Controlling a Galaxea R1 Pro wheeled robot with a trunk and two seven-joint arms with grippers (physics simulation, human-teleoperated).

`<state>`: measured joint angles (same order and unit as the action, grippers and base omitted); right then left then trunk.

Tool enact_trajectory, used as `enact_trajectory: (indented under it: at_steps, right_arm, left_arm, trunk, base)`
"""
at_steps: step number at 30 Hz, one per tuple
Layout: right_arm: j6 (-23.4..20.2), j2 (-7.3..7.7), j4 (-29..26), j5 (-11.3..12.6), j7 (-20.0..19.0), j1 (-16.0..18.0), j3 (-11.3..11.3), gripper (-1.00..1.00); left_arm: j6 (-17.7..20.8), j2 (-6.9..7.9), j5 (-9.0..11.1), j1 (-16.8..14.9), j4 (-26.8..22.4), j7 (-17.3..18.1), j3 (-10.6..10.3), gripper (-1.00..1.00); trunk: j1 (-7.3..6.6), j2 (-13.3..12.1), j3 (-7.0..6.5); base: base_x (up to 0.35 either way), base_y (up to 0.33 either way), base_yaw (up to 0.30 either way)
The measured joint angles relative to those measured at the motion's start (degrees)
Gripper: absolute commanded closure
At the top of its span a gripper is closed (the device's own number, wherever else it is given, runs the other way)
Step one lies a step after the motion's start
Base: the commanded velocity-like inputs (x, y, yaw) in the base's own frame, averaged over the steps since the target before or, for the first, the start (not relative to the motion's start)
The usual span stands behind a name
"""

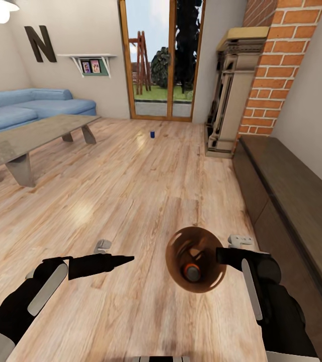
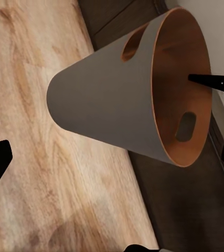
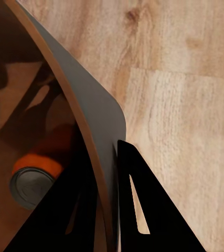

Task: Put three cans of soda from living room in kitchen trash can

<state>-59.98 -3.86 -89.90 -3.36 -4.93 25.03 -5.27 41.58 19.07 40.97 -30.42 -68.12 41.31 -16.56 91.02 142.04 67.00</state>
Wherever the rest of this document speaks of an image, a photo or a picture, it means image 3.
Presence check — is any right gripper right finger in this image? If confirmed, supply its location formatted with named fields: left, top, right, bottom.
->
left=118, top=140, right=206, bottom=252

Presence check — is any trash can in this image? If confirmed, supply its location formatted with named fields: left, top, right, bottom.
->
left=0, top=0, right=126, bottom=252

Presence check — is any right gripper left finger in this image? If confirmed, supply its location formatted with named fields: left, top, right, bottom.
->
left=3, top=144, right=98, bottom=252

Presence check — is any can of soda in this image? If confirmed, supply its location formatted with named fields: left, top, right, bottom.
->
left=9, top=124, right=85, bottom=211

